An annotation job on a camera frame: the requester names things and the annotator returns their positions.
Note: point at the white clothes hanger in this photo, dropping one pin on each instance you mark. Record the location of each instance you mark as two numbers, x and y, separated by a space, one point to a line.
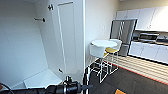
88 78

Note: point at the white wardrobe door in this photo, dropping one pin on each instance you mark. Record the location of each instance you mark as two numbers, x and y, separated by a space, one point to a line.
70 33

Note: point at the dark door hinge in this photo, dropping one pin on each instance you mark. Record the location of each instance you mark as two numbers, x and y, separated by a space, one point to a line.
60 70
50 6

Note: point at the yellow bar stool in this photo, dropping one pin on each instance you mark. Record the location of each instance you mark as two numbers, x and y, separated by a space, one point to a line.
111 50

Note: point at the steel refrigerator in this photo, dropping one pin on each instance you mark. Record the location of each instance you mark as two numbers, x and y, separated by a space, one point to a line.
125 31

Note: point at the white wardrobe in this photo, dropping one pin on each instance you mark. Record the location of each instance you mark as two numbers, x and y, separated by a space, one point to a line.
20 40

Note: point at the white lower kitchen cabinets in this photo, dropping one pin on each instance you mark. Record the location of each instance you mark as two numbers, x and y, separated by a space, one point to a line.
146 51

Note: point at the steel microwave oven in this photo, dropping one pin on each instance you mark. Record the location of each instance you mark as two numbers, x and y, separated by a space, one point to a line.
148 36

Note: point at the black wall hook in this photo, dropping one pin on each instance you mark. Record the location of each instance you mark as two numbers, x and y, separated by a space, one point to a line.
40 19

